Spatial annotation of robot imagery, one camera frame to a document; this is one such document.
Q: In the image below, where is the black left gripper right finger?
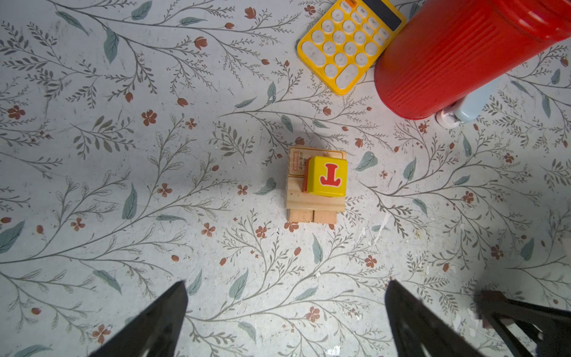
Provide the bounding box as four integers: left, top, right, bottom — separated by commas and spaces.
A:
385, 281, 481, 356

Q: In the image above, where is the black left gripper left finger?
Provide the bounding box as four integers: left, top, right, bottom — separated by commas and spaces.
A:
92, 281, 188, 357

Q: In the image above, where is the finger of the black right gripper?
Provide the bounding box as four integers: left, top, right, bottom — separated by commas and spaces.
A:
475, 291, 570, 356

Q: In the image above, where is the long wooden block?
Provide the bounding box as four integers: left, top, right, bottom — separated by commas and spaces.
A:
288, 209, 314, 223

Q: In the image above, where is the yellow letter cube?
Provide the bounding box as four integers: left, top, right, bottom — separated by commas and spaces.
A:
306, 156, 348, 197

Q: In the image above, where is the ridged wooden block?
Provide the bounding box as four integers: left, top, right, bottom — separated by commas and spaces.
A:
285, 177, 346, 213

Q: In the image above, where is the printed wooden block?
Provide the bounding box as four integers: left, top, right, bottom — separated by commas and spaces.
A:
288, 146, 347, 178

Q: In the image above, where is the plain wooden block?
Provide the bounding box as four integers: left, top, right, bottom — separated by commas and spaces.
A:
312, 211, 338, 225

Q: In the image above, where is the grey flat eraser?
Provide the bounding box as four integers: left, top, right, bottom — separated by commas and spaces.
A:
435, 77, 500, 129

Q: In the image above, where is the red pen cup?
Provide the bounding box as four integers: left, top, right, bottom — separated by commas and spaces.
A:
375, 0, 570, 120

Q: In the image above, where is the yellow calculator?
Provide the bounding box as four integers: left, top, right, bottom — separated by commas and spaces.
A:
297, 0, 407, 96

